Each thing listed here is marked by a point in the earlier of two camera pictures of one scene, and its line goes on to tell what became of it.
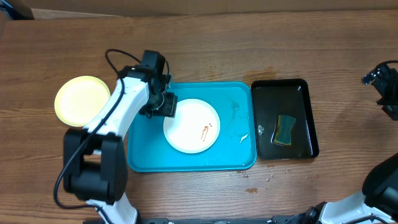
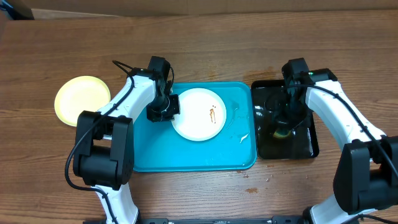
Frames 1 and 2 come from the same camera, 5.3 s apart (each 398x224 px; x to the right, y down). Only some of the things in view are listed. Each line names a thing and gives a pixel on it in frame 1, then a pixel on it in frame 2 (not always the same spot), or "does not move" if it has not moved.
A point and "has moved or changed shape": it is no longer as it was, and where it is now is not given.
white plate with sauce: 194,129 has moved or changed shape
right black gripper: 387,76 to 282,121
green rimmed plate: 79,99 does not move
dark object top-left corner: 17,9 does not move
